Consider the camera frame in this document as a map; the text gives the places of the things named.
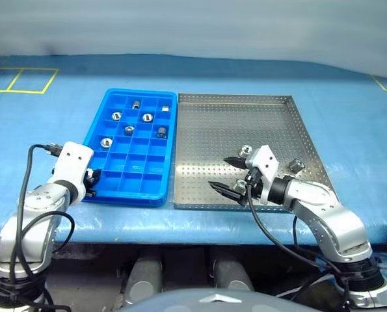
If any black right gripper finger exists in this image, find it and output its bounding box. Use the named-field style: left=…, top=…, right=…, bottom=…
left=223, top=156, right=250, bottom=170
left=207, top=181, right=247, bottom=207

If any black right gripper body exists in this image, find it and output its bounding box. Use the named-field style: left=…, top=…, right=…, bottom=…
left=244, top=166, right=265, bottom=199

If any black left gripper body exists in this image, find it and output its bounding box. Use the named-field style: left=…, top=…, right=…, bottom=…
left=84, top=168, right=95, bottom=192

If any blue compartment plastic tray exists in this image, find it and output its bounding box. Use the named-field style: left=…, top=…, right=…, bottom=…
left=81, top=88, right=178, bottom=208

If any perforated steel tray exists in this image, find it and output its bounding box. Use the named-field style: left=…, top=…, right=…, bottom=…
left=172, top=93, right=336, bottom=214

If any dark grey rounded shape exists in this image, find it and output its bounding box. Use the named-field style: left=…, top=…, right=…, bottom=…
left=212, top=256, right=256, bottom=293
left=123, top=252, right=164, bottom=306

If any grey rounded body with emblem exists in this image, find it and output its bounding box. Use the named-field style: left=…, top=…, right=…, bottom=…
left=127, top=289, right=321, bottom=312

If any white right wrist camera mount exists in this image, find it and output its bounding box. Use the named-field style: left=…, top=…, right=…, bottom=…
left=246, top=145, right=280, bottom=205

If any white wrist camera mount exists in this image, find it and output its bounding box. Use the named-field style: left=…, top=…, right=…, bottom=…
left=51, top=141, right=95, bottom=205
left=246, top=145, right=280, bottom=205

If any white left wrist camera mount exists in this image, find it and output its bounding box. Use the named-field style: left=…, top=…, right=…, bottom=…
left=51, top=141, right=95, bottom=205

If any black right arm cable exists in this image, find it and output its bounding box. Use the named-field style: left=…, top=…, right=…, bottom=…
left=247, top=181, right=353, bottom=312

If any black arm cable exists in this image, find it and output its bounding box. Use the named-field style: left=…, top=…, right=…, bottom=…
left=247, top=181, right=353, bottom=312
left=9, top=142, right=77, bottom=312

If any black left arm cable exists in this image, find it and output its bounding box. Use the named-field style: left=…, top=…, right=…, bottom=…
left=9, top=142, right=77, bottom=312

